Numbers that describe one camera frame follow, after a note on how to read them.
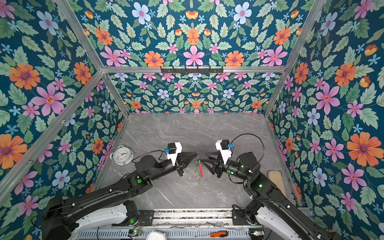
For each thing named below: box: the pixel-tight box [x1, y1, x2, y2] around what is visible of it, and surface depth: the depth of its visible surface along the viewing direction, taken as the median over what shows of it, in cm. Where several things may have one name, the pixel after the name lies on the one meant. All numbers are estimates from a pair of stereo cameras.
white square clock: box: [146, 231, 168, 240], surface depth 68 cm
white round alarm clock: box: [109, 145, 135, 166], surface depth 94 cm
